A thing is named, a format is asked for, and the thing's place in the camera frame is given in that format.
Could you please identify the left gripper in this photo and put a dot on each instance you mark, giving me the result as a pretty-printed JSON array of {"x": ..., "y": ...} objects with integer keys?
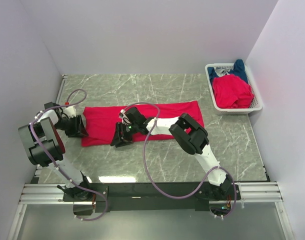
[{"x": 78, "y": 129}]

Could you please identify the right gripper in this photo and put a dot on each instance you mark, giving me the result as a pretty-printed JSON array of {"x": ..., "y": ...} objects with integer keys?
[{"x": 118, "y": 127}]

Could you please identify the red t shirt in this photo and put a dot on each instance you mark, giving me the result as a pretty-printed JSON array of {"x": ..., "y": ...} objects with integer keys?
[
  {"x": 101, "y": 121},
  {"x": 231, "y": 92}
]

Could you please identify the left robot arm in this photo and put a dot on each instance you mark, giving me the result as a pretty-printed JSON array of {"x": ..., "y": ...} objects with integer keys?
[{"x": 44, "y": 146}]

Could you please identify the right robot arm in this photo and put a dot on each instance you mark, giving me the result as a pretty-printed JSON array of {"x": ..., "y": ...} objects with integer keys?
[{"x": 191, "y": 137}]

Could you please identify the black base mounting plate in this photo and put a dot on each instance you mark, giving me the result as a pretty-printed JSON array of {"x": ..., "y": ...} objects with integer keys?
[{"x": 145, "y": 197}]

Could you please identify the red t shirt in basket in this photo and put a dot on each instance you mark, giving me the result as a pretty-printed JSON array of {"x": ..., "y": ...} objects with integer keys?
[{"x": 231, "y": 92}]

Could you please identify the blue t shirt in basket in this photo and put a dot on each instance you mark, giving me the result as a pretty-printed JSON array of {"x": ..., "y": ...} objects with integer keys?
[{"x": 238, "y": 70}]

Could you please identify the white plastic laundry basket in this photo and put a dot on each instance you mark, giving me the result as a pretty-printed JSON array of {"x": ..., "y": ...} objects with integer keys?
[{"x": 256, "y": 104}]

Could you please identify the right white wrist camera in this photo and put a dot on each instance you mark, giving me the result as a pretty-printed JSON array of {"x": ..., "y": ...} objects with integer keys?
[{"x": 124, "y": 119}]

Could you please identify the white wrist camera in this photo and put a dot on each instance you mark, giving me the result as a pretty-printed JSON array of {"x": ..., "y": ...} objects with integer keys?
[
  {"x": 124, "y": 119},
  {"x": 70, "y": 112}
]

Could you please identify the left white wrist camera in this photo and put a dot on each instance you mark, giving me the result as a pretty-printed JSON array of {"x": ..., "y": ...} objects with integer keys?
[{"x": 70, "y": 112}]

